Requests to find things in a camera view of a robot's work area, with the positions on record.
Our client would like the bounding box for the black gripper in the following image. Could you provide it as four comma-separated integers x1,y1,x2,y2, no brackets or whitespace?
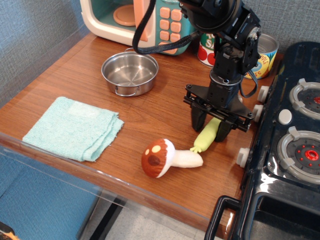
184,70,254,143

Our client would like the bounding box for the spoon with yellow-green handle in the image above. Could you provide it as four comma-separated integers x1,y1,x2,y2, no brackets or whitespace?
190,117,222,153

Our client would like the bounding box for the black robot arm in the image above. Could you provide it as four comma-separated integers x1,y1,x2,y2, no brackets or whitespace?
180,0,261,142

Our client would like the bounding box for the plush brown mushroom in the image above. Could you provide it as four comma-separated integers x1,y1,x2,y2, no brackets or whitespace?
141,138,204,178

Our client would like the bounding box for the tomato sauce can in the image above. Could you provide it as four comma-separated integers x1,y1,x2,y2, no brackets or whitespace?
197,33,216,67

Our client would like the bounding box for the pineapple slices can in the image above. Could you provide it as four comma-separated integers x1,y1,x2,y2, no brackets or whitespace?
252,33,279,79

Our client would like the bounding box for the small steel pot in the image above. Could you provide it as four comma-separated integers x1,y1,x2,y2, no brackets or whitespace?
101,48,159,97

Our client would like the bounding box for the black toy stove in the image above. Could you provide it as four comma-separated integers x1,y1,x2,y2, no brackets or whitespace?
205,41,320,240

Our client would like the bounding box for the light blue folded cloth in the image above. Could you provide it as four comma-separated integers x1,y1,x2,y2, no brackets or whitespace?
22,96,124,162

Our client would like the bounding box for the toy microwave oven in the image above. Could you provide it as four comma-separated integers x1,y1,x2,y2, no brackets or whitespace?
80,0,195,56

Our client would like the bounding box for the orange plate in microwave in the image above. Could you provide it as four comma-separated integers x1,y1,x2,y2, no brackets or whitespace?
113,4,136,27

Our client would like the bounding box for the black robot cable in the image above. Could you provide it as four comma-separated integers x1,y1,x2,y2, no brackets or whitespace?
131,0,259,99

